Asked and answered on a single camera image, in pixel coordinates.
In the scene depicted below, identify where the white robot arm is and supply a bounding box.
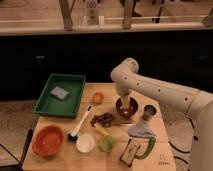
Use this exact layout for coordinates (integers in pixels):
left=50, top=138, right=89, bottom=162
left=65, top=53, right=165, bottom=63
left=110, top=58, right=213, bottom=171

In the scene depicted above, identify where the dark brown bowl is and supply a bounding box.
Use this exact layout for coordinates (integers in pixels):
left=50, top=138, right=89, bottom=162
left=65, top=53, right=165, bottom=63
left=116, top=98, right=138, bottom=118

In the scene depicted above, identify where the red orange bowl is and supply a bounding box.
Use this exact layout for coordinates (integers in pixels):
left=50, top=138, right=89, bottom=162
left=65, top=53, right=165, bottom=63
left=32, top=125, right=64, bottom=157

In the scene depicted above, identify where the small metal cup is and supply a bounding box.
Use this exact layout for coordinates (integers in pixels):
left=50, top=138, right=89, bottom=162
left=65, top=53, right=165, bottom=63
left=143, top=105, right=157, bottom=121

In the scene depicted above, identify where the grey folded cloth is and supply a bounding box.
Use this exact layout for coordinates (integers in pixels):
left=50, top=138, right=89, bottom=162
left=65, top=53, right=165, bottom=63
left=128, top=120, right=155, bottom=138

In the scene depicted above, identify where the green plastic tray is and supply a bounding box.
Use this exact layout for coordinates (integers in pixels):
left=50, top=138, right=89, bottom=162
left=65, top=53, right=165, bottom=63
left=34, top=74, right=86, bottom=118

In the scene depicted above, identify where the grey blue sponge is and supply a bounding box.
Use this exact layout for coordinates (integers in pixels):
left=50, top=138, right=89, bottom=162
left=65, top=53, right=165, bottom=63
left=51, top=86, right=69, bottom=100

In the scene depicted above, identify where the green measuring cup yellow handle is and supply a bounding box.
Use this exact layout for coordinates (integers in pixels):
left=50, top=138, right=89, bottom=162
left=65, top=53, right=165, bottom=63
left=94, top=124, right=115, bottom=153

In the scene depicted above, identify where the white handled dish brush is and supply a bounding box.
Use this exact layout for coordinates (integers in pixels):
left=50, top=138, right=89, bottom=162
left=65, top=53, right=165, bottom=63
left=68, top=106, right=92, bottom=141

